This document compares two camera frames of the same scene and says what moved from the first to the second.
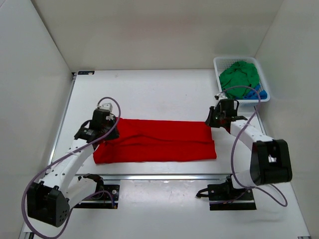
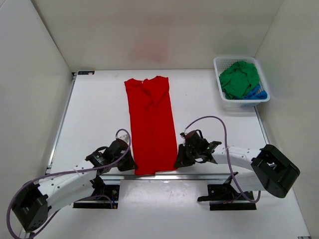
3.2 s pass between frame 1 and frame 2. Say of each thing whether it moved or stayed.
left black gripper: moved
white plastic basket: stayed
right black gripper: moved
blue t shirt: stayed
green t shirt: stayed
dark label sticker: stayed
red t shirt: moved
